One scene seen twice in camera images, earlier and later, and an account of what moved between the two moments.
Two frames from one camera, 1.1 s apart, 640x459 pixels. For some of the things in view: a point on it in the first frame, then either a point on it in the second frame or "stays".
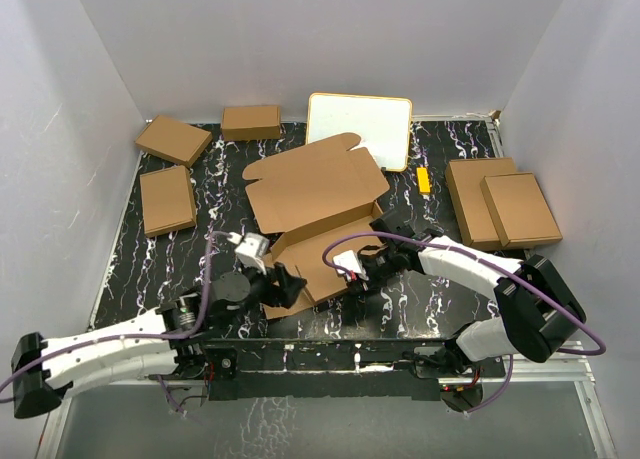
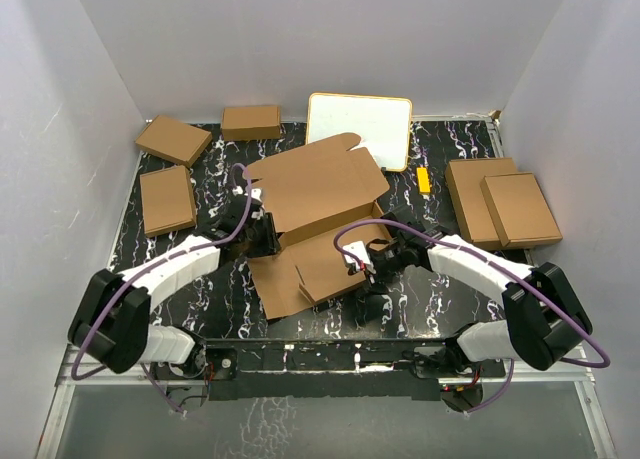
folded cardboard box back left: (174, 140) stays
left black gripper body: (276, 289) → (267, 234)
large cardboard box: (313, 201) stays
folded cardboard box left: (167, 201) stays
